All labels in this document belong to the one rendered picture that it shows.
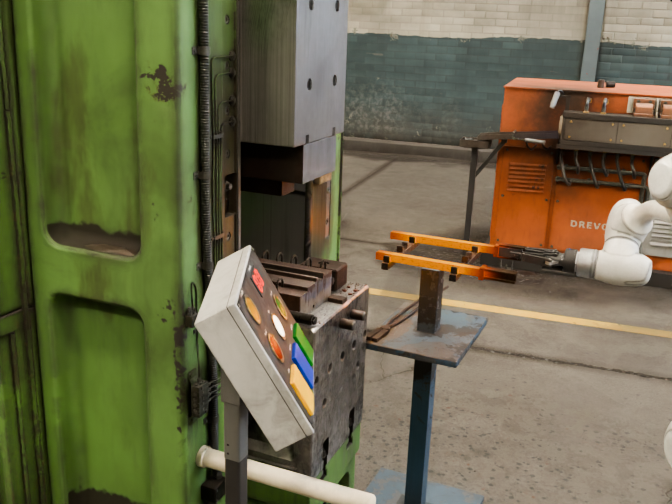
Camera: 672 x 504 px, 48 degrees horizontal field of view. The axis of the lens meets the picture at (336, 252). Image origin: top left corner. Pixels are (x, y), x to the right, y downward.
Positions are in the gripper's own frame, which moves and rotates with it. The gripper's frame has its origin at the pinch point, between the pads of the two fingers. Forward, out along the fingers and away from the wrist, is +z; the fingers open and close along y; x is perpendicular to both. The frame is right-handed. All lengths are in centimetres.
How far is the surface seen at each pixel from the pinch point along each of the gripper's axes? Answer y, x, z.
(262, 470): -97, -33, 36
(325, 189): -25, 19, 54
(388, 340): -26.7, -26.1, 30.0
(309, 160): -67, 35, 40
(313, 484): -97, -33, 23
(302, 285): -65, 2, 42
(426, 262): -25.5, 0.6, 20.1
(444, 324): -5.8, -26.0, 17.8
